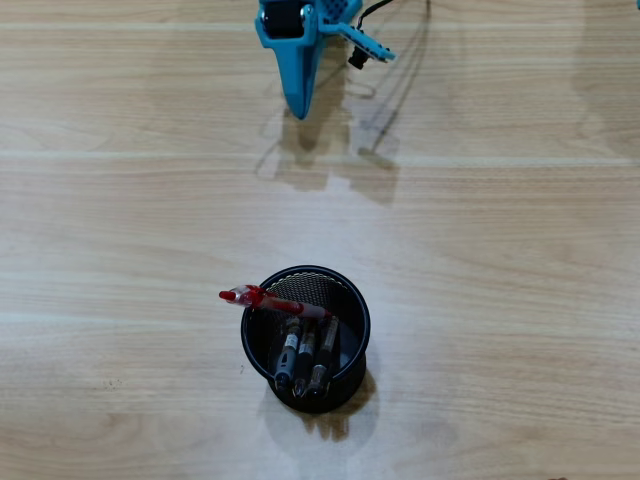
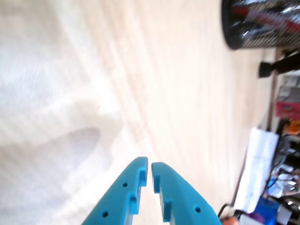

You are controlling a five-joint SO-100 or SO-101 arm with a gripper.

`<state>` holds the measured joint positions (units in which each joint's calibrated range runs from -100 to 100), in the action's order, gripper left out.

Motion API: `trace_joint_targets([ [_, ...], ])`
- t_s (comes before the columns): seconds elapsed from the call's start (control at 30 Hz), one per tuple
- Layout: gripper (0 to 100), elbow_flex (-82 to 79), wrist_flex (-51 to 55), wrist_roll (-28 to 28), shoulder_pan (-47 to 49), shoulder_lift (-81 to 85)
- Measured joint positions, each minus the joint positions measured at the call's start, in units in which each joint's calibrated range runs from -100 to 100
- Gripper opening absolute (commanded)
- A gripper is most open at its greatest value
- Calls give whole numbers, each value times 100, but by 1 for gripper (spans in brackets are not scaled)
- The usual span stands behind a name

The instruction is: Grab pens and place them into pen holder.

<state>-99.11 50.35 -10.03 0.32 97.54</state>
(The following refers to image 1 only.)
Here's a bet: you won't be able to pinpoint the black mesh pen holder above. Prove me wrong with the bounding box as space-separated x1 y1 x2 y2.
240 264 372 415

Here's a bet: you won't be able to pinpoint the blue wrist camera module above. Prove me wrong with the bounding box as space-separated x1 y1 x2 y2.
319 19 397 70

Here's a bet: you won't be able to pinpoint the slim clear pen black cap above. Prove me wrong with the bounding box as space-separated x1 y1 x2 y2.
305 315 341 400

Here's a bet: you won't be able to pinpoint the black camera cable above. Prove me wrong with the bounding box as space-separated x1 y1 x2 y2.
355 0 394 29

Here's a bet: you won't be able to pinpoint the red clear pen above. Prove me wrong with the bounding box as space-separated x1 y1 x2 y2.
218 283 334 321

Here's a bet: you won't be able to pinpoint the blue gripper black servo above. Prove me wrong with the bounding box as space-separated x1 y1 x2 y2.
254 0 326 121

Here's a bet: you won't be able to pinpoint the black pen black grip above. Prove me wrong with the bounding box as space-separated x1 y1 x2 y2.
291 319 317 400

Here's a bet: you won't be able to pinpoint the clear pen grey grip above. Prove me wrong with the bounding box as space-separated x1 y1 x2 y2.
272 319 303 394

